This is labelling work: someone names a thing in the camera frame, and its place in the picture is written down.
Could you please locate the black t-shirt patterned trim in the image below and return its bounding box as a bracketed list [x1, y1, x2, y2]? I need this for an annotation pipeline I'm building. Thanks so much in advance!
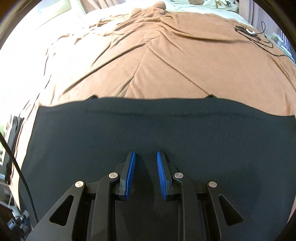
[19, 97, 295, 240]

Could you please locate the folded black cloth near headboard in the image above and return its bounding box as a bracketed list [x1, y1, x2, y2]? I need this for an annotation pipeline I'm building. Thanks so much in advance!
[3, 116, 23, 185]

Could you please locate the brown fleece blanket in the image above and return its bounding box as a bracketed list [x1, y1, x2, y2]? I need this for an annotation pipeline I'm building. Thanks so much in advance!
[9, 1, 296, 204]

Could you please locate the white bed sheet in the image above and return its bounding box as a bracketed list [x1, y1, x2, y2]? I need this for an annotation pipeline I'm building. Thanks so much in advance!
[38, 1, 251, 42]

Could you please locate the black cable with device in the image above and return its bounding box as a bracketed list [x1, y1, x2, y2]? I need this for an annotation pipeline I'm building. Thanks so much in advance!
[234, 21, 289, 57]

